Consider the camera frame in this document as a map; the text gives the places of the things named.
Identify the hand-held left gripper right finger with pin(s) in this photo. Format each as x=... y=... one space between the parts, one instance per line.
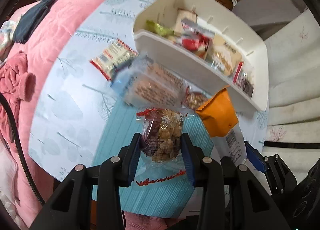
x=188 y=162

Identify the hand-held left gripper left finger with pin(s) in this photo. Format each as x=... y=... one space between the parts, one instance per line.
x=133 y=160

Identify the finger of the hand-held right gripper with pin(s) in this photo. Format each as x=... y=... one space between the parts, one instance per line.
x=228 y=163
x=253 y=157

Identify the clear nut date packet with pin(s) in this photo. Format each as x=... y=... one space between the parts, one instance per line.
x=162 y=132
x=195 y=100

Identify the orange white snack packet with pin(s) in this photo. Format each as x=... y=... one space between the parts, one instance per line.
x=217 y=115

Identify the dark brownie packet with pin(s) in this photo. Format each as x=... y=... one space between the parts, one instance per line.
x=246 y=82

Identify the large clear cake packet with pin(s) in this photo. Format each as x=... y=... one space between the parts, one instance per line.
x=152 y=87

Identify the yellow toast packet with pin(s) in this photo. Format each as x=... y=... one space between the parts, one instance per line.
x=225 y=55

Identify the red white striped snack packet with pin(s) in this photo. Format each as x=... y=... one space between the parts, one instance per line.
x=112 y=56

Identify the red sausage print packet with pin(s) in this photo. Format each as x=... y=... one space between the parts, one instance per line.
x=192 y=42

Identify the green snack packet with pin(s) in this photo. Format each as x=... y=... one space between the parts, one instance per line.
x=160 y=28

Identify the white plastic bin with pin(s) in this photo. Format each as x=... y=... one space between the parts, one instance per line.
x=220 y=10

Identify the blue tree print tablecloth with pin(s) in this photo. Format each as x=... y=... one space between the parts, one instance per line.
x=62 y=120

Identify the white floral curtain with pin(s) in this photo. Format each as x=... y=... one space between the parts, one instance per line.
x=295 y=70

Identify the brown cracker packet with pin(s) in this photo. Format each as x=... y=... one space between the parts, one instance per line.
x=185 y=17

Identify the grey chair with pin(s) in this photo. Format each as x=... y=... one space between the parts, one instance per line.
x=265 y=8

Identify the pink blanket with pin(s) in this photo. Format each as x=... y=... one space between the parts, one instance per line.
x=50 y=32

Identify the dark blue clothing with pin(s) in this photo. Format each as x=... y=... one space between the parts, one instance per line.
x=30 y=22

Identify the pastel floral blanket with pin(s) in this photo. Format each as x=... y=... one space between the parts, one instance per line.
x=5 y=37

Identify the black metal rail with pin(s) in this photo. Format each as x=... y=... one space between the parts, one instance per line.
x=295 y=144

